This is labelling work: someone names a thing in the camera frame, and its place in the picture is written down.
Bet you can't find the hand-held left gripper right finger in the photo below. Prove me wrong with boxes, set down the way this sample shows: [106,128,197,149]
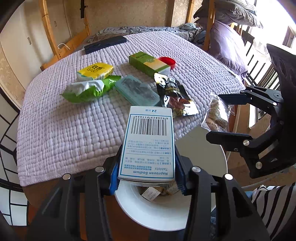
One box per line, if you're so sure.
[173,146,271,241]

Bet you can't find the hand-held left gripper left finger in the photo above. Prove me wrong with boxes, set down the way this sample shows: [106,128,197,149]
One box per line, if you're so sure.
[25,145,123,241]

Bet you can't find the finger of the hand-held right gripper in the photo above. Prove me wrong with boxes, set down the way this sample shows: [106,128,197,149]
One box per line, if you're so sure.
[206,125,292,179]
[218,85,284,116]

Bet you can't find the clear plastic snack wrapper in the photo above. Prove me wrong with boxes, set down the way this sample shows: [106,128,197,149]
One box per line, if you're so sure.
[201,93,235,133]

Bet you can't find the white round bin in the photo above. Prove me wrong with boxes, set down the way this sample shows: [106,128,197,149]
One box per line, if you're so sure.
[114,126,228,231]

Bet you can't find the white medicine box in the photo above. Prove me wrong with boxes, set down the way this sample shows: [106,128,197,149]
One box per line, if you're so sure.
[118,106,175,182]

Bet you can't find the black snack wrapper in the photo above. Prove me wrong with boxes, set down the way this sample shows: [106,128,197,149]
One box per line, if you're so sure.
[154,73,199,117]

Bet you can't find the red plastic lid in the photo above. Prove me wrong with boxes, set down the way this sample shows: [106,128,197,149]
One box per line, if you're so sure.
[157,56,176,70]

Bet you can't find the green chip bag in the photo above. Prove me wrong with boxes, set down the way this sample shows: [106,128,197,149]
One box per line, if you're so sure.
[60,75,122,103]

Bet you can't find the teal tissue pack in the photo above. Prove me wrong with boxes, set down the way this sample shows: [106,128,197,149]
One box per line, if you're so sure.
[115,75,161,107]

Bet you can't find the green cardboard box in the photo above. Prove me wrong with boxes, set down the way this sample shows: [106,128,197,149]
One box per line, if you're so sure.
[129,52,170,76]

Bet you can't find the yellow snack packet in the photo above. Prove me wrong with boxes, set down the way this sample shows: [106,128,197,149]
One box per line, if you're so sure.
[76,62,114,81]

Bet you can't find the small paper wrapper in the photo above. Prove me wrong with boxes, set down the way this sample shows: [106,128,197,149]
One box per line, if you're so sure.
[142,187,162,201]

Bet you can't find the dark wooden railing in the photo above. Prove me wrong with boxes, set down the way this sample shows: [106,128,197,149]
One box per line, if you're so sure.
[233,22,281,116]

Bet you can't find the purple bedding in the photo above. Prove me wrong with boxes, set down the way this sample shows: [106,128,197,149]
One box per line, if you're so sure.
[209,20,249,75]

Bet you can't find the lavender quilted blanket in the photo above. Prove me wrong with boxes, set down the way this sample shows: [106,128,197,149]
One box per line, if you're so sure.
[17,31,245,187]

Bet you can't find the striped shirt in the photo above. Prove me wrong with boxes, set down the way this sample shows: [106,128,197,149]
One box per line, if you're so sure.
[251,182,296,241]

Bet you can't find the grey duvet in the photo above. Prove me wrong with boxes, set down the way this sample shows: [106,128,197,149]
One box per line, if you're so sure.
[89,23,206,48]

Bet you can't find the grey bunk bedding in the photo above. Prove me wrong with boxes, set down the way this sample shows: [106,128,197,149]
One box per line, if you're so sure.
[193,0,264,28]

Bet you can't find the white panel folding screen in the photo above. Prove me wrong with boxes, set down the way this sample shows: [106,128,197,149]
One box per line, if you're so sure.
[0,93,29,227]

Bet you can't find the dark blue flat case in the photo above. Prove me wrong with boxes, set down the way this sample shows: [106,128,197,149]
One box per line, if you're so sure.
[84,35,127,55]

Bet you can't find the white wardrobe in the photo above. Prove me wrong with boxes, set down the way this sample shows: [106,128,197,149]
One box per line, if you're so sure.
[0,2,72,91]

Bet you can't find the wooden bunk bed frame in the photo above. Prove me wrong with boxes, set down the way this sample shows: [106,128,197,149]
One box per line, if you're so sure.
[38,0,216,71]

